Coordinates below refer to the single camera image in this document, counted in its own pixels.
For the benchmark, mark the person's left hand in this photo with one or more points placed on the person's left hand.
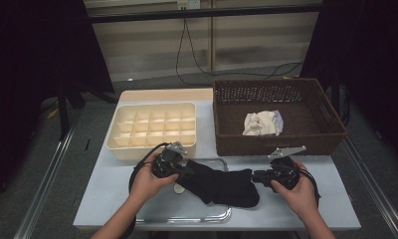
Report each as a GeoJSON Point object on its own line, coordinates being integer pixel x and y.
{"type": "Point", "coordinates": [147, 186]}

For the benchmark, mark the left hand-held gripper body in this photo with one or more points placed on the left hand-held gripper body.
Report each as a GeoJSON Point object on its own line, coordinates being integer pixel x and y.
{"type": "Point", "coordinates": [167, 164]}

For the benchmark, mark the black sock pair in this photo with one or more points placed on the black sock pair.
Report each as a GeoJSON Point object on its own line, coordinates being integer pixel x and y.
{"type": "Point", "coordinates": [227, 189]}

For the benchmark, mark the small black stick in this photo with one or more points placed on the small black stick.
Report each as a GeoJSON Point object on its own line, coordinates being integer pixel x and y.
{"type": "Point", "coordinates": [88, 144]}

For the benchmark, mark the metal floor rail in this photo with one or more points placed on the metal floor rail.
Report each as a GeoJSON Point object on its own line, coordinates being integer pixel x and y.
{"type": "Point", "coordinates": [44, 186]}
{"type": "Point", "coordinates": [379, 199]}

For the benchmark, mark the black stand leg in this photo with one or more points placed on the black stand leg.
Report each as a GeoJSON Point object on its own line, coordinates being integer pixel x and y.
{"type": "Point", "coordinates": [63, 109]}

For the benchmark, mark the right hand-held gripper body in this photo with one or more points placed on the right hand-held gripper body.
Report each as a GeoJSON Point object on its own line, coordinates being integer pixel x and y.
{"type": "Point", "coordinates": [285, 174]}

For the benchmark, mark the white wall socket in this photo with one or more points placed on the white wall socket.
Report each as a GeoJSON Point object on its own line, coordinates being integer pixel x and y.
{"type": "Point", "coordinates": [188, 4]}

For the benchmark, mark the person's right hand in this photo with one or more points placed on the person's right hand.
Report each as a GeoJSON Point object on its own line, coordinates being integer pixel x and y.
{"type": "Point", "coordinates": [301, 199]}

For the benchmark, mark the black horizontal bar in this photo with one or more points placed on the black horizontal bar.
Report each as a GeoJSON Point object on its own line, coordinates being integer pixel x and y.
{"type": "Point", "coordinates": [203, 13]}

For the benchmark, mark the metal tray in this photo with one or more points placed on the metal tray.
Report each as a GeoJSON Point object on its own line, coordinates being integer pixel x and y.
{"type": "Point", "coordinates": [187, 212]}

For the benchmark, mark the brown woven basket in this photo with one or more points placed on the brown woven basket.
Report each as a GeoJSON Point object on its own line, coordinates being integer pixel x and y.
{"type": "Point", "coordinates": [286, 146]}

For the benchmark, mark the black curtain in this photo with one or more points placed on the black curtain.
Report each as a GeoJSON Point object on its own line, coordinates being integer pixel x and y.
{"type": "Point", "coordinates": [28, 83]}
{"type": "Point", "coordinates": [369, 66]}

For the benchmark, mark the round white disc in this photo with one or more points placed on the round white disc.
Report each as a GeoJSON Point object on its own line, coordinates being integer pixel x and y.
{"type": "Point", "coordinates": [178, 189]}

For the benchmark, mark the cream divided organizer box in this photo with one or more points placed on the cream divided organizer box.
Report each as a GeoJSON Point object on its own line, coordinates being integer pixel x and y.
{"type": "Point", "coordinates": [154, 126]}

